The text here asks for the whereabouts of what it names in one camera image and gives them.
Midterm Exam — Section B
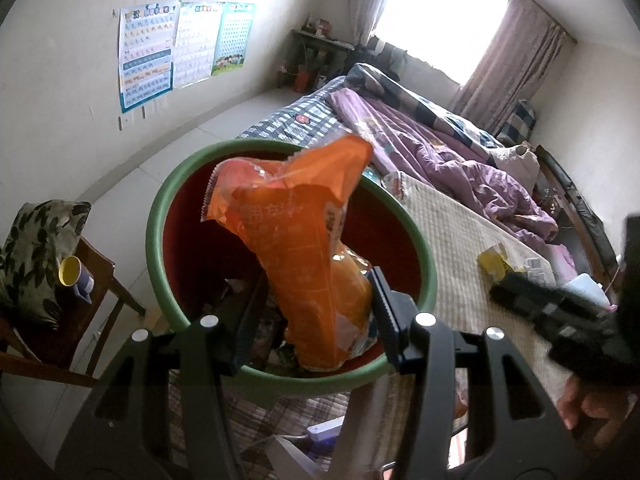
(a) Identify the plaid cushion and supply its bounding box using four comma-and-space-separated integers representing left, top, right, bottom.
494, 100, 539, 149

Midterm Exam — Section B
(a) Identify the white box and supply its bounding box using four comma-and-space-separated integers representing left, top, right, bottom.
259, 434, 322, 480

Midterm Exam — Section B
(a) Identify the pink cloth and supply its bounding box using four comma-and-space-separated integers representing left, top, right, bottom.
546, 244, 577, 272

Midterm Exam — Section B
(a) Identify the white pillow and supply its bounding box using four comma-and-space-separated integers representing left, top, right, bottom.
487, 142, 542, 182

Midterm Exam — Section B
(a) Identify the teal wall poster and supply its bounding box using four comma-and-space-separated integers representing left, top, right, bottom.
210, 2, 256, 77

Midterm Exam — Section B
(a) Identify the white yellow wall poster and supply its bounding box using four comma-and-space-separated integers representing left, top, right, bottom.
172, 1, 225, 90

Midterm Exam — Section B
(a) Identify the dark headboard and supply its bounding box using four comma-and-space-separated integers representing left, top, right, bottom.
534, 144, 622, 282

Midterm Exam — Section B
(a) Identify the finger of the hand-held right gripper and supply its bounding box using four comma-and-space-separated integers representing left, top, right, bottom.
489, 271, 557, 320

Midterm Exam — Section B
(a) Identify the orange snack bag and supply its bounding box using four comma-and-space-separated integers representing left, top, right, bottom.
200, 134, 382, 372

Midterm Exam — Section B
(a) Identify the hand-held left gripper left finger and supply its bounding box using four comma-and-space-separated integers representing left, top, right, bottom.
55, 272, 272, 480

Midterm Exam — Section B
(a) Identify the floral cushion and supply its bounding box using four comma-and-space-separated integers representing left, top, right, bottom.
0, 199, 92, 332

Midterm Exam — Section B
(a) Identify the yellow snack wrapper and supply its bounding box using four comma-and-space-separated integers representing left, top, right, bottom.
477, 242, 512, 279

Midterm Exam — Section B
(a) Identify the purple quilt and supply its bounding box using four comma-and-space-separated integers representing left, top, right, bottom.
326, 87, 559, 242

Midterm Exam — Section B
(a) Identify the wooden chair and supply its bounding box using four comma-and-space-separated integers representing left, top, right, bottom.
0, 235, 149, 389

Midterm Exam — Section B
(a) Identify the blue wall poster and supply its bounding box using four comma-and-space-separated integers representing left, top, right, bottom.
118, 0, 181, 114

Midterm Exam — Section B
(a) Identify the brown plaid cloth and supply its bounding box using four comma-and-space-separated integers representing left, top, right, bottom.
167, 370, 382, 462

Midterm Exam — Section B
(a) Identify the person's right hand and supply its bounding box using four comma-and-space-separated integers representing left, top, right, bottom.
556, 375, 632, 447

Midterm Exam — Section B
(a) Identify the grey curtain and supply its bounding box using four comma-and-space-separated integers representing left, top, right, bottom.
349, 0, 402, 52
446, 0, 569, 132

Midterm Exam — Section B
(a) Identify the beige woven mat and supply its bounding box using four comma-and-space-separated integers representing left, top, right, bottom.
397, 179, 573, 443

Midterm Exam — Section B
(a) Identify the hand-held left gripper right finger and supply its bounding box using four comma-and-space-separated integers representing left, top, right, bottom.
367, 266, 590, 480

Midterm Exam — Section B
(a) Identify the white power strip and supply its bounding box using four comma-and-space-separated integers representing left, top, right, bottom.
305, 418, 347, 444

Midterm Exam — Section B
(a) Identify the blue plaid bed sheet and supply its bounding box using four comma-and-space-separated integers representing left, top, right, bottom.
235, 76, 352, 149

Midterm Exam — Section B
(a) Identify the red bucket with green rim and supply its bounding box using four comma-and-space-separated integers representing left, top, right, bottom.
145, 138, 437, 396

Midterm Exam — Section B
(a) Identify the dark side table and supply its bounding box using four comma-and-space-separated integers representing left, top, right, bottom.
276, 14, 362, 94

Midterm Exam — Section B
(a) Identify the yellow cup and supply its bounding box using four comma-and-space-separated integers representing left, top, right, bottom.
58, 255, 84, 287

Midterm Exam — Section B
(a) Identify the window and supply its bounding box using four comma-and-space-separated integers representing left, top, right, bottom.
372, 0, 514, 87

